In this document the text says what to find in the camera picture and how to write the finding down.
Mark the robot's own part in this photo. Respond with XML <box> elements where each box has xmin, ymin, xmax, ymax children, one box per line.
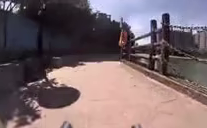
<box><xmin>130</xmin><ymin>123</ymin><xmax>143</xmax><ymax>128</ymax></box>
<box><xmin>59</xmin><ymin>120</ymin><xmax>73</xmax><ymax>128</ymax></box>

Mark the red cracked paved path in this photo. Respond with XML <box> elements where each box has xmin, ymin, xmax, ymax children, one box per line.
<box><xmin>7</xmin><ymin>59</ymin><xmax>207</xmax><ymax>128</ymax></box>

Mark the dark wall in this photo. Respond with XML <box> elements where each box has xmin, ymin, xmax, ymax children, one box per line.
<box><xmin>0</xmin><ymin>13</ymin><xmax>120</xmax><ymax>63</ymax></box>

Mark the row of buildings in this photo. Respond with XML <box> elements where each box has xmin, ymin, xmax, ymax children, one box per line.
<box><xmin>157</xmin><ymin>29</ymin><xmax>207</xmax><ymax>51</ymax></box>

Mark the dark pole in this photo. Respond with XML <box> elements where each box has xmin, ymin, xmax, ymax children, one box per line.
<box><xmin>36</xmin><ymin>0</ymin><xmax>46</xmax><ymax>79</ymax></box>

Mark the orange flag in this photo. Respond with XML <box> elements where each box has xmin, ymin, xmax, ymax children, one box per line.
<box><xmin>118</xmin><ymin>30</ymin><xmax>129</xmax><ymax>48</ymax></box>

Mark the water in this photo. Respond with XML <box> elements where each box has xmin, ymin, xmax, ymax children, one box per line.
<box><xmin>134</xmin><ymin>53</ymin><xmax>207</xmax><ymax>90</ymax></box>

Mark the stone kerb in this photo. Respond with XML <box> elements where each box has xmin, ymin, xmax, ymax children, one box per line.
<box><xmin>122</xmin><ymin>59</ymin><xmax>207</xmax><ymax>109</ymax></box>

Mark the wooden post fence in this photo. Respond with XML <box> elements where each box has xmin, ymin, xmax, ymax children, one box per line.
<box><xmin>119</xmin><ymin>12</ymin><xmax>207</xmax><ymax>76</ymax></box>

